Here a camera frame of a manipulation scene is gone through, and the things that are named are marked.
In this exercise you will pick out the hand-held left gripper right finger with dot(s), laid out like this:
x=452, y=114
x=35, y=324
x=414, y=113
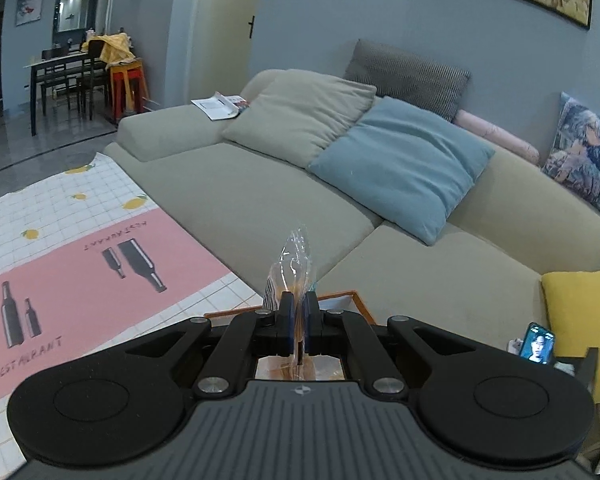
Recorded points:
x=308, y=325

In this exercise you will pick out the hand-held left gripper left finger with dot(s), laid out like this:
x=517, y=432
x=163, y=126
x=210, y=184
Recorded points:
x=292, y=325

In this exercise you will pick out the clear bag of yellow snacks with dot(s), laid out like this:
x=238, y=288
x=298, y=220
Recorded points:
x=295, y=265

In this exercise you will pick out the beige sofa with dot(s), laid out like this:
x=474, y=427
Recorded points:
x=230, y=170

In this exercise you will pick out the blue cushion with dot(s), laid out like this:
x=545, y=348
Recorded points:
x=405, y=165

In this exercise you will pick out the white phone stand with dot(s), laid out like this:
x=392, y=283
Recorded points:
x=515, y=346

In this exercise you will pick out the beige cushion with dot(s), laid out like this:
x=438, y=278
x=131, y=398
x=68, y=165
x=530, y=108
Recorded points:
x=300, y=115

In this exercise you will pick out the pink and white printed mat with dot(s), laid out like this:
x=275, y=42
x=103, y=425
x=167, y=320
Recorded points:
x=80, y=260

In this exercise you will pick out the smartphone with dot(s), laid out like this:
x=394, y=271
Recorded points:
x=537, y=345

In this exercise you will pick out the magazine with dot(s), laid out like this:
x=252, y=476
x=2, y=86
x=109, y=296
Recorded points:
x=215, y=106

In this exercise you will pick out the pink bolster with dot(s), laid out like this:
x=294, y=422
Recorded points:
x=495, y=135

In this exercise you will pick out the grey checked cushion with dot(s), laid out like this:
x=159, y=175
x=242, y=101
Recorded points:
x=410, y=75

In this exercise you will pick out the yellow cushion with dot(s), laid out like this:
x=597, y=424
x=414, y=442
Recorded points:
x=580, y=305

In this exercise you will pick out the red stool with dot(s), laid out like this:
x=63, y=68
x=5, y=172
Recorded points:
x=127, y=90

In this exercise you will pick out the cream door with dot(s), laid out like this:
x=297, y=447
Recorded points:
x=230, y=35

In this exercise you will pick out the dark dining chair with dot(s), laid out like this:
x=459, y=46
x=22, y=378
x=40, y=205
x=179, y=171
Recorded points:
x=55, y=80
x=92, y=85

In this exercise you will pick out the printed portrait cushion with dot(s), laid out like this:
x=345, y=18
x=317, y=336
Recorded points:
x=585, y=155

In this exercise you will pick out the yellow cloth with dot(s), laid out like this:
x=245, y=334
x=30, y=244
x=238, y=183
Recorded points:
x=115, y=47

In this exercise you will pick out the dark dining table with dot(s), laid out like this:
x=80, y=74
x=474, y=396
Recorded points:
x=55, y=62

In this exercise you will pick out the wall picture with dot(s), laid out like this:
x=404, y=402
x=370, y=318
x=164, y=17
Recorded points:
x=29, y=5

